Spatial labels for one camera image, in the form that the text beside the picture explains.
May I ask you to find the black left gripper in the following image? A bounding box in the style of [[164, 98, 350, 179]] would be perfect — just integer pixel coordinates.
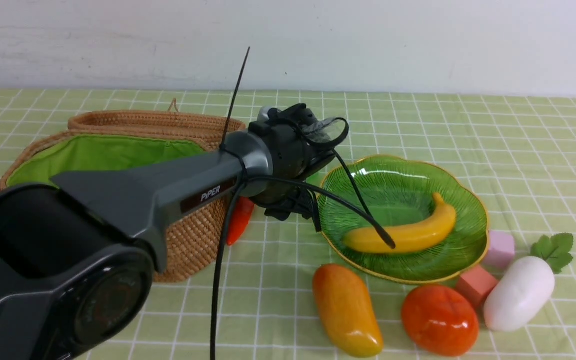
[[253, 180, 322, 233]]

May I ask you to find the orange toy carrot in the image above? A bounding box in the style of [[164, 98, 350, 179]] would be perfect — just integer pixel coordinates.
[[226, 197, 256, 246]]

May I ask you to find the orange yellow toy mango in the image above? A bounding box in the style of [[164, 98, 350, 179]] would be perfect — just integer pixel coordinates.
[[311, 263, 384, 358]]

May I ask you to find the yellow toy banana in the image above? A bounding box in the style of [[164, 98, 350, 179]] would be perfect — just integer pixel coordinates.
[[342, 193, 457, 255]]

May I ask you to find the orange toy persimmon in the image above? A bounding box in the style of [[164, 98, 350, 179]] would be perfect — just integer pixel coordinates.
[[400, 284, 480, 357]]

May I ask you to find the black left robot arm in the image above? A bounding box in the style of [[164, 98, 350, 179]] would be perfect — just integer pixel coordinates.
[[0, 104, 349, 360]]

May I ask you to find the woven rattan basket lid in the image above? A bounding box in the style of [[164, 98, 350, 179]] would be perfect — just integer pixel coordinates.
[[67, 100, 246, 151]]

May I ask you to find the green glass leaf plate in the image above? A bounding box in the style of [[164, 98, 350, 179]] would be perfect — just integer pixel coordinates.
[[318, 154, 490, 285]]

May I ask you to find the red foam cube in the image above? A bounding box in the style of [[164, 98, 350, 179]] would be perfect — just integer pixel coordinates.
[[454, 265, 499, 310]]

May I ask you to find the pink foam cube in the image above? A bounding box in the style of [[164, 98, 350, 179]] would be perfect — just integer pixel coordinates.
[[482, 230, 515, 270]]

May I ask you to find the white toy radish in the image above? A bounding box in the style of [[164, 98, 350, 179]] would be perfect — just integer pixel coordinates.
[[483, 232, 575, 332]]

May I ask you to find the green checkered tablecloth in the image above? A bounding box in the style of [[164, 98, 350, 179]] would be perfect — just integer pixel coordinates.
[[0, 89, 576, 360]]

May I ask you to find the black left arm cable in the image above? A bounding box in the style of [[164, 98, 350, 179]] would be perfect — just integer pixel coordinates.
[[210, 46, 397, 360]]

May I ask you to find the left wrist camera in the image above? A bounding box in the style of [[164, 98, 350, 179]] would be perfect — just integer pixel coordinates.
[[256, 105, 280, 123]]

